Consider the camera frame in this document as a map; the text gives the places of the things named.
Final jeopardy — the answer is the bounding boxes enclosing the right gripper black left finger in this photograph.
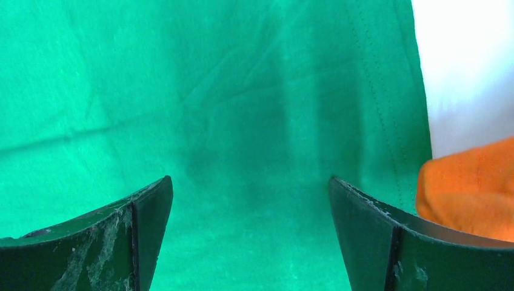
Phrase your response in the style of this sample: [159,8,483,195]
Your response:
[1,176,173,291]

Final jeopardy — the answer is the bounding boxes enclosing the green t shirt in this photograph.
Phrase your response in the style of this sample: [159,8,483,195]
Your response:
[1,1,432,290]

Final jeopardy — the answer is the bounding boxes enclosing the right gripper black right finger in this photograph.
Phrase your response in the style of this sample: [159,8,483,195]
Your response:
[329,178,513,291]

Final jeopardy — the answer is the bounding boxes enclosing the orange t shirt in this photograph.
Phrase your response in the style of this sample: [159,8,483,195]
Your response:
[415,137,513,242]

